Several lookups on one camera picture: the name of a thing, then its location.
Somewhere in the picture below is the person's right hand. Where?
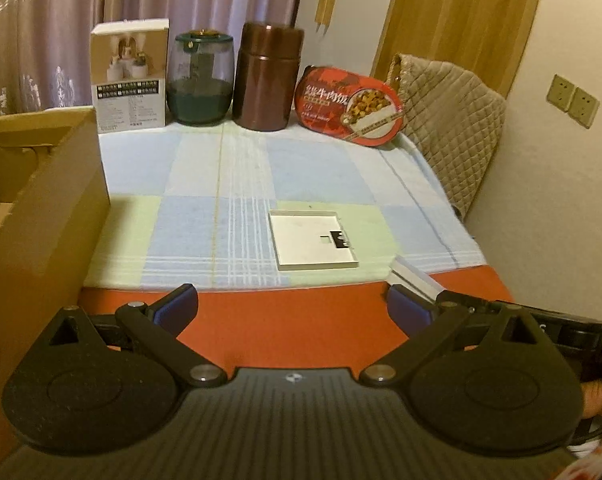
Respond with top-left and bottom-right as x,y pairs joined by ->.
578,377 -> 602,420

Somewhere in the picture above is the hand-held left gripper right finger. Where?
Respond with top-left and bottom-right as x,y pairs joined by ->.
358,284 -> 548,387

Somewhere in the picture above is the red printed mat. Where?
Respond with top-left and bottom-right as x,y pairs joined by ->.
78,265 -> 514,376

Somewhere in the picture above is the white product box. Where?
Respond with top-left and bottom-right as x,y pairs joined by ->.
90,19 -> 171,134

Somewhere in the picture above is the checked pastel tablecloth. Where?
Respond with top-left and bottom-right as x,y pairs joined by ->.
83,120 -> 484,293

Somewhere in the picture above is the beige quilted chair cover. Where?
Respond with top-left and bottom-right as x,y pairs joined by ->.
386,52 -> 507,221

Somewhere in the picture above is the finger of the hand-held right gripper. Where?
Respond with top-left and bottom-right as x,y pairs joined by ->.
435,291 -> 513,313

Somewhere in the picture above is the green glass jar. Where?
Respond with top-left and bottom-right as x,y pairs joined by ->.
166,30 -> 235,126

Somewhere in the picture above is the wooden door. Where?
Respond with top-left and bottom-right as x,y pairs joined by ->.
371,0 -> 547,98

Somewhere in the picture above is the red oval food box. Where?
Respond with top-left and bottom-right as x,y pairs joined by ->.
293,65 -> 406,148

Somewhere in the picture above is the flat white box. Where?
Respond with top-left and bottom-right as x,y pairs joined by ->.
268,209 -> 360,272

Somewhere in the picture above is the brown metal canister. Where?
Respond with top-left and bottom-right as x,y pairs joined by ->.
232,21 -> 306,132

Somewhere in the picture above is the white power adapter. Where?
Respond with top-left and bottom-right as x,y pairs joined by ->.
387,255 -> 444,302

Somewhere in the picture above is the beige wall socket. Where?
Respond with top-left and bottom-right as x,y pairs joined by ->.
546,74 -> 576,111
567,86 -> 600,129

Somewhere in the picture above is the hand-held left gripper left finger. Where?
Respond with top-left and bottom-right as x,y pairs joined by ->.
48,282 -> 228,389

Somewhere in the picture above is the brown cardboard box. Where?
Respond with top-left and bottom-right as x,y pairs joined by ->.
0,106 -> 110,456

